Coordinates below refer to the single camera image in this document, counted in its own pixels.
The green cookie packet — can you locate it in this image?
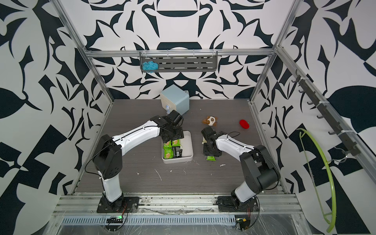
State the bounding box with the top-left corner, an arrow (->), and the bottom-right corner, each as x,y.
163,148 -> 174,159
171,140 -> 181,147
206,156 -> 216,161

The white storage box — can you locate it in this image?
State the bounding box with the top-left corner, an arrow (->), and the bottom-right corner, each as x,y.
162,131 -> 193,164

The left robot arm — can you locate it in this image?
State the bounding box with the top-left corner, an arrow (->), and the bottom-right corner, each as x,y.
92,110 -> 184,203

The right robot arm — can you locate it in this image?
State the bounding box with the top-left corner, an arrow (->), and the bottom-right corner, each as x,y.
201,126 -> 281,205

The small white bottle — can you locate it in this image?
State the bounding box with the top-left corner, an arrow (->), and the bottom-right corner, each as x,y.
165,105 -> 170,114

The black cookie packet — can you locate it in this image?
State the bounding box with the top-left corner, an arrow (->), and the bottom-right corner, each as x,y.
172,146 -> 183,158

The brown white plush toy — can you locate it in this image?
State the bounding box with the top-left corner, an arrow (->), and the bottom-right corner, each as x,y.
202,116 -> 218,126

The light blue drawer cabinet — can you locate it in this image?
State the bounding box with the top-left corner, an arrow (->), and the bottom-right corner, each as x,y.
160,85 -> 190,115

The red oval object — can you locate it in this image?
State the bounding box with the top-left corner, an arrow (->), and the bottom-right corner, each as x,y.
239,119 -> 250,129

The teal crocheted cloth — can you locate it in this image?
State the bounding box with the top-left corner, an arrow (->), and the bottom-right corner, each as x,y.
142,61 -> 159,73

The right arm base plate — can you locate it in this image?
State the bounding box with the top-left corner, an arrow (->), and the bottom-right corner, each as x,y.
216,196 -> 259,212

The grey wall shelf rack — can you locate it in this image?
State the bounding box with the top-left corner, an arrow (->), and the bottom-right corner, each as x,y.
139,50 -> 218,72

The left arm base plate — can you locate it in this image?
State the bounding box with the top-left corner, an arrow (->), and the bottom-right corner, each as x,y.
97,195 -> 140,213

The grey hook rail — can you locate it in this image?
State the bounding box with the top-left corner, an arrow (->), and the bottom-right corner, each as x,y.
294,74 -> 361,156

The green hose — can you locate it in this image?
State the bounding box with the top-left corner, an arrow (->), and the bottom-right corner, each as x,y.
296,128 -> 337,233

